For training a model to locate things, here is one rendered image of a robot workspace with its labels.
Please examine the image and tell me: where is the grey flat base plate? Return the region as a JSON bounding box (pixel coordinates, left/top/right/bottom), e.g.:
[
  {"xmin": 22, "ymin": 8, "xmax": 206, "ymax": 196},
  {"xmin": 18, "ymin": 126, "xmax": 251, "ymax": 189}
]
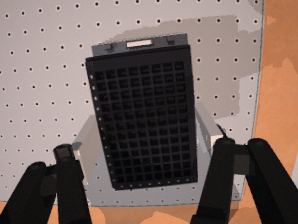
[{"xmin": 0, "ymin": 0, "xmax": 265, "ymax": 208}]

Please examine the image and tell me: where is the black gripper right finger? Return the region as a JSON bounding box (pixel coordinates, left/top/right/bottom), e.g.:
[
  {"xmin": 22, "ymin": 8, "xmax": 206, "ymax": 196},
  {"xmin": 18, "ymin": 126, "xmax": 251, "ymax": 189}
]
[{"xmin": 190, "ymin": 102, "xmax": 298, "ymax": 224}]

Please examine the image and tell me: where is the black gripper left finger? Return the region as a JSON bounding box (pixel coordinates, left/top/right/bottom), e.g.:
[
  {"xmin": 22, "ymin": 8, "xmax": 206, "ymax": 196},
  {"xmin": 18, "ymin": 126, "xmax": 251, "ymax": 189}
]
[{"xmin": 0, "ymin": 115, "xmax": 102, "ymax": 224}]

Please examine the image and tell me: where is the black well plate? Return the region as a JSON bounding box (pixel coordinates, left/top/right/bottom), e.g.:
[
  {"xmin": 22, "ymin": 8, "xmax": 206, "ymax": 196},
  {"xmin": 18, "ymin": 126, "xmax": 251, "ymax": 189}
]
[{"xmin": 85, "ymin": 44, "xmax": 198, "ymax": 191}]

